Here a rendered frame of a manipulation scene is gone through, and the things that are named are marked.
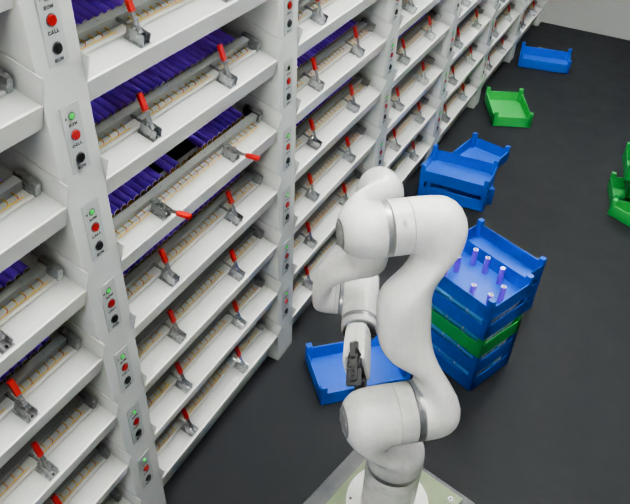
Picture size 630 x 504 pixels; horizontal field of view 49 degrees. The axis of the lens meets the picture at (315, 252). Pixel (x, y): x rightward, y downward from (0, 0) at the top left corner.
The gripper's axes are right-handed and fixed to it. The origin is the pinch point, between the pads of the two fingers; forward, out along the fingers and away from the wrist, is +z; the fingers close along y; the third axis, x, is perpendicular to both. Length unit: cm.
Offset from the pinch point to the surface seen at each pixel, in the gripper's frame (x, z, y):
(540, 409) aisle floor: 46, -38, -81
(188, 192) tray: -35, -35, 29
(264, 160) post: -26, -65, 10
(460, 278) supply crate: 24, -67, -48
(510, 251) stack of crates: 43, -98, -73
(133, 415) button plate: -53, 1, -5
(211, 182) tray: -31, -40, 27
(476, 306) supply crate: 28, -52, -44
